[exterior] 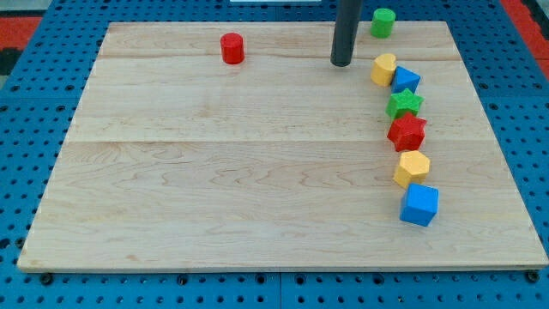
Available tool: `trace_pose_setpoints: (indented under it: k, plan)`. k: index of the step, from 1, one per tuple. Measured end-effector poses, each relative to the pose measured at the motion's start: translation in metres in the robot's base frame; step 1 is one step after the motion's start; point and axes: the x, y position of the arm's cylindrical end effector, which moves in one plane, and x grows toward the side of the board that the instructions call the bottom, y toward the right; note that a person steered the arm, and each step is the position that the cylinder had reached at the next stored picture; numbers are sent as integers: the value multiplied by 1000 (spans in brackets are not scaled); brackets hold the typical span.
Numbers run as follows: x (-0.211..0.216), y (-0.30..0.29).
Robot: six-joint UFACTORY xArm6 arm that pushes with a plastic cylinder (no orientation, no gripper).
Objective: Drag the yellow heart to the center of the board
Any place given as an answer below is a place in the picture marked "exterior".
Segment yellow heart block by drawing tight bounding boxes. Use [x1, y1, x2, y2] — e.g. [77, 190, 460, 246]
[371, 53, 396, 87]

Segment blue cube block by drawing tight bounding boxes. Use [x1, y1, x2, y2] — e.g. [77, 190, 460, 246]
[400, 183, 439, 227]

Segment yellow hexagon block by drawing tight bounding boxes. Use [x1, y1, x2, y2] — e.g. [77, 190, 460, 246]
[393, 150, 431, 189]

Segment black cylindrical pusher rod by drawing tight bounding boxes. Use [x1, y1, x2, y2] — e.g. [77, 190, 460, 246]
[330, 0, 363, 67]

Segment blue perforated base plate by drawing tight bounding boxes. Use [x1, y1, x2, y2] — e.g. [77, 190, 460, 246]
[1, 0, 548, 308]

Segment green star block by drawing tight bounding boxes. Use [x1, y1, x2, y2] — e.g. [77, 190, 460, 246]
[385, 88, 425, 120]

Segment red star block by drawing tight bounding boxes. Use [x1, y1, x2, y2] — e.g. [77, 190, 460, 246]
[387, 112, 427, 152]

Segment blue triangle block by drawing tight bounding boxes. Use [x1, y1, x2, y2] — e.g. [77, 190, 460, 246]
[391, 66, 421, 94]

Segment green cylinder block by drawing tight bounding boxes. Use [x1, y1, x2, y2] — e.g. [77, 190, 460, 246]
[371, 8, 396, 39]

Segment light wooden board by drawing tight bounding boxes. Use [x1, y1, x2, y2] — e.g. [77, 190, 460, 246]
[17, 21, 548, 274]

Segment red cylinder block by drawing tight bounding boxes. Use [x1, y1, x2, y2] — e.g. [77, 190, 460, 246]
[220, 33, 245, 64]

